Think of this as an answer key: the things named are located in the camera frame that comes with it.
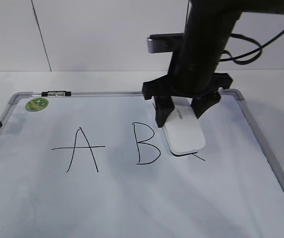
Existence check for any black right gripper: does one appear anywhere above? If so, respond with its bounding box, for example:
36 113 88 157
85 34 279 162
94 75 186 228
142 57 233 128

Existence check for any white board eraser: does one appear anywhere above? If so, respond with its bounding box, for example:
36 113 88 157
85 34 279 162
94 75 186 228
163 97 206 156

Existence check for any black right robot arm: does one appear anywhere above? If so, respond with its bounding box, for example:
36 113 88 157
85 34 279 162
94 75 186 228
142 0 284 127

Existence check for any round green sticker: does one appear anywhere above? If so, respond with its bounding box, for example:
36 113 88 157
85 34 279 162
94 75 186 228
25 98 49 112

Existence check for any black clear marker clip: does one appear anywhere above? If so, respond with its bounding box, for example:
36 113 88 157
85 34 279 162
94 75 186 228
41 91 71 97

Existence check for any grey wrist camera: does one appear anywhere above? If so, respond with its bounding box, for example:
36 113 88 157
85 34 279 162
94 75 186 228
147 33 183 54

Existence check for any white board with grey frame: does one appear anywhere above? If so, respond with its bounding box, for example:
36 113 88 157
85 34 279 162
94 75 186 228
0 91 284 238

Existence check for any black cable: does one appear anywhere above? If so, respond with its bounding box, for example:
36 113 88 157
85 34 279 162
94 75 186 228
220 15 284 65

